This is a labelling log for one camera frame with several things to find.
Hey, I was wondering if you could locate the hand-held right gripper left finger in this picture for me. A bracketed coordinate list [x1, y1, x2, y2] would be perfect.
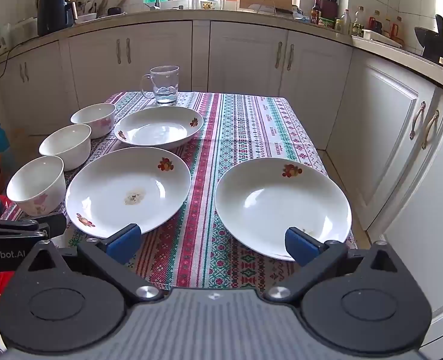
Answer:
[26, 224, 162, 302]

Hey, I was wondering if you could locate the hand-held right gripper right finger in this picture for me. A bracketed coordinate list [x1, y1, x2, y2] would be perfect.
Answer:
[263, 227, 404, 304]

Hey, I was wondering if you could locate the white floral plate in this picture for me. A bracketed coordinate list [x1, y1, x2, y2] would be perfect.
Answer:
[65, 147, 191, 239]
[214, 157, 353, 262]
[114, 106, 204, 150]

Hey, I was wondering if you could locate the white floral bowl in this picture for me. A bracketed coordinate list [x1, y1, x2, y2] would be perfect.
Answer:
[70, 102, 116, 139]
[39, 123, 92, 172]
[6, 155, 67, 217]

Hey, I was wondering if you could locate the blue water bottle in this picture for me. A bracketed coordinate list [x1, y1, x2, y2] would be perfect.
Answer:
[0, 122, 14, 173]

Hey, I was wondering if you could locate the patterned striped tablecloth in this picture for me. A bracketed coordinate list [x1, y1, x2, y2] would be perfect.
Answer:
[0, 91, 357, 289]

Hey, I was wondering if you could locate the clear glass mug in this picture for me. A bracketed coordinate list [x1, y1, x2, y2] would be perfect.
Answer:
[141, 65, 180, 106]

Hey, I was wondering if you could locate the dark blue air fryer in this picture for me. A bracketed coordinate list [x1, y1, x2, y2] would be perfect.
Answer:
[36, 0, 76, 37]

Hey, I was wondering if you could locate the white plastic tray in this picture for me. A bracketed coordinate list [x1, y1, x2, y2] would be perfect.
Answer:
[362, 28, 403, 49]

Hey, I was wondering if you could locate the cooking oil bottle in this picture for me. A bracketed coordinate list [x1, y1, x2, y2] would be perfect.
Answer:
[351, 6, 365, 37]

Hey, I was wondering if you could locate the beige kitchen countertop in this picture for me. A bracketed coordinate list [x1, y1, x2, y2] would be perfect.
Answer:
[0, 7, 443, 102]

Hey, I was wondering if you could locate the knife block with knives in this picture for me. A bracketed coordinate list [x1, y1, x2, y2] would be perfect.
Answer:
[318, 0, 341, 20]

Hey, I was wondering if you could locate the black wok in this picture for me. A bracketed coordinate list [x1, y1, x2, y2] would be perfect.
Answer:
[414, 14, 443, 72]

